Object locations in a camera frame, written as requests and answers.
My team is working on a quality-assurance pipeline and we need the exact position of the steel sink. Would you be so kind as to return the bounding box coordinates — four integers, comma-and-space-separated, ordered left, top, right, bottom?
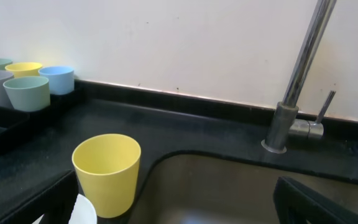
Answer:
126, 151, 358, 224

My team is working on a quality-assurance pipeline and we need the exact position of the yellow cup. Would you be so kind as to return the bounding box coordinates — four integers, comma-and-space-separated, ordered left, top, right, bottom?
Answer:
71, 133, 142, 219
4, 62, 44, 78

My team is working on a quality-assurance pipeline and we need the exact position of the steel tap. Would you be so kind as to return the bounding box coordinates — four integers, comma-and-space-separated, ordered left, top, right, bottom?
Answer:
260, 0, 338, 154

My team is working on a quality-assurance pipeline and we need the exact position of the white cup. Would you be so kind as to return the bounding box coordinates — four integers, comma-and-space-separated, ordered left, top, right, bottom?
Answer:
31, 194, 98, 224

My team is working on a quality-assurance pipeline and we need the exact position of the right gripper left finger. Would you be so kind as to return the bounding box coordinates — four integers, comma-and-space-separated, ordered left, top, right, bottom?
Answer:
0, 170, 80, 224

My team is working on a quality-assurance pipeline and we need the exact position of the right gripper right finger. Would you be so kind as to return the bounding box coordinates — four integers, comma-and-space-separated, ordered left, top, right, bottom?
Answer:
273, 176, 358, 224

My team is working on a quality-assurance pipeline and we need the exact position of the blue cup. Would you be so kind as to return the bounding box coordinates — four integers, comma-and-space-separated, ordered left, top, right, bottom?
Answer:
38, 65, 75, 96

